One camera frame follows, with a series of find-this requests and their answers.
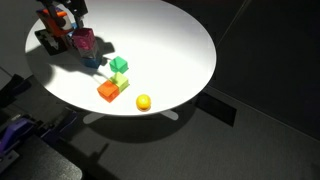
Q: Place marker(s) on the dark green block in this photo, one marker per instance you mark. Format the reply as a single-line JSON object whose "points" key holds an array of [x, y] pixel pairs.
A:
{"points": [[118, 64]]}

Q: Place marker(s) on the light green block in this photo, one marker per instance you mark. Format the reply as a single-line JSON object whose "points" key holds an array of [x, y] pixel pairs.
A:
{"points": [[120, 81]]}

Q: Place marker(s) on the round white table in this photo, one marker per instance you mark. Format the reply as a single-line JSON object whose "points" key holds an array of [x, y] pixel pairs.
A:
{"points": [[171, 58]]}

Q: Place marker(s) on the grey block on blue block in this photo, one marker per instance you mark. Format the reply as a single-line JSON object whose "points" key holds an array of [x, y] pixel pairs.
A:
{"points": [[91, 58]]}

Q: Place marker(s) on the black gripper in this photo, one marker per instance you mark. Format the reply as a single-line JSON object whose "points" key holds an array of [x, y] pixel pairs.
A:
{"points": [[78, 7]]}

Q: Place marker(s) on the orange block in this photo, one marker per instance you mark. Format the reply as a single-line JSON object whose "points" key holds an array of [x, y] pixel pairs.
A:
{"points": [[108, 91]]}

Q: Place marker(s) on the pink block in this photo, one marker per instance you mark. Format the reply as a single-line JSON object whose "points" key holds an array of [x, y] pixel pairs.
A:
{"points": [[84, 39]]}

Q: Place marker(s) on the colourful orange purple cube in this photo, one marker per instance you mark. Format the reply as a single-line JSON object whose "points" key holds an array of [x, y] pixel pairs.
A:
{"points": [[57, 26]]}

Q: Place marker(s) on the yellow ball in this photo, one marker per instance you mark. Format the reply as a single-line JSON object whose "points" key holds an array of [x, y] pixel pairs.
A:
{"points": [[143, 102]]}

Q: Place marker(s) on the black floor plate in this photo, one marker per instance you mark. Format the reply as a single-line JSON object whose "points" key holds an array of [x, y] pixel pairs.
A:
{"points": [[216, 108]]}

